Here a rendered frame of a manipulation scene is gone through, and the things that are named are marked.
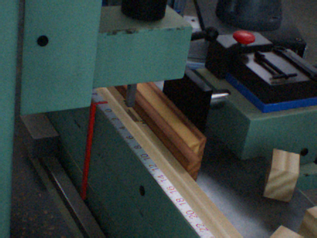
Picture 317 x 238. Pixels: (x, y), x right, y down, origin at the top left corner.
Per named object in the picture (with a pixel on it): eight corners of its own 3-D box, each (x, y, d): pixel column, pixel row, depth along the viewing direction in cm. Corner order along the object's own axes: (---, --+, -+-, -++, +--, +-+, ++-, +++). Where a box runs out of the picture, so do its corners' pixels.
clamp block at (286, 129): (317, 163, 91) (335, 108, 87) (237, 180, 85) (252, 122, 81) (257, 110, 102) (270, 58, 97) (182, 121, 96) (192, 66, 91)
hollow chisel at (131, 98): (134, 106, 82) (139, 71, 79) (127, 108, 81) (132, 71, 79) (131, 103, 82) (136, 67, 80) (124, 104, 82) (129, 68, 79)
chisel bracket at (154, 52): (182, 90, 80) (194, 25, 75) (73, 103, 73) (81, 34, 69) (154, 62, 85) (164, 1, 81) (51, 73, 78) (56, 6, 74)
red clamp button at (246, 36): (258, 44, 87) (260, 37, 87) (240, 46, 86) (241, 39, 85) (245, 35, 89) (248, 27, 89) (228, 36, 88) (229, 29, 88)
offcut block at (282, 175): (289, 202, 78) (298, 173, 75) (262, 196, 78) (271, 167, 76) (290, 182, 81) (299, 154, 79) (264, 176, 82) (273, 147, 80)
